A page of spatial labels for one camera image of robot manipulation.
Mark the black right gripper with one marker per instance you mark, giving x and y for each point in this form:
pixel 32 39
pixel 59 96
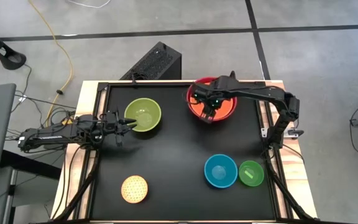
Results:
pixel 211 93

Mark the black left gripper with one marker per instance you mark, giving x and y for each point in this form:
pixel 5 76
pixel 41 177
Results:
pixel 113 124

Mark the large red bowl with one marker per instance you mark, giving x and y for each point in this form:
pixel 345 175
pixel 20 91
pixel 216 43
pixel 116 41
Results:
pixel 227 109

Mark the lime green bowl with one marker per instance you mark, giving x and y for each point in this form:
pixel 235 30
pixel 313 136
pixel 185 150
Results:
pixel 146 112

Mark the blue bowl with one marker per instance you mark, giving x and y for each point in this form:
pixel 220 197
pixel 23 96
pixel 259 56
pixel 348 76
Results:
pixel 221 171

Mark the orange bowl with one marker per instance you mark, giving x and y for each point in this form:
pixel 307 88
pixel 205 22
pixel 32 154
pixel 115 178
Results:
pixel 134 189

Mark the small green bowl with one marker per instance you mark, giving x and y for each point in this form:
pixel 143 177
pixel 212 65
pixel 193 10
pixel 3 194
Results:
pixel 251 173

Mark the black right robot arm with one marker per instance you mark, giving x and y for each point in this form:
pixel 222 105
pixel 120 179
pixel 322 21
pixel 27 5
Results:
pixel 259 91

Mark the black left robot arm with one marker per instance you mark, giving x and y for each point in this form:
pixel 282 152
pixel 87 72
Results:
pixel 51 136

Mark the black table mat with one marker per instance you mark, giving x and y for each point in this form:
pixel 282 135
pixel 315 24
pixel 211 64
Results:
pixel 172 161

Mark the black computer tower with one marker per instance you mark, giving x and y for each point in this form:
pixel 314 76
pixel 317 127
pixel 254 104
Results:
pixel 155 62

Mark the black floor beam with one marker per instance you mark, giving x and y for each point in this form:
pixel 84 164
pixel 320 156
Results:
pixel 30 165

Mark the black stand foot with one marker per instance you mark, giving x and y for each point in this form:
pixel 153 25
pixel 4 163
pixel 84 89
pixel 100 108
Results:
pixel 8 56

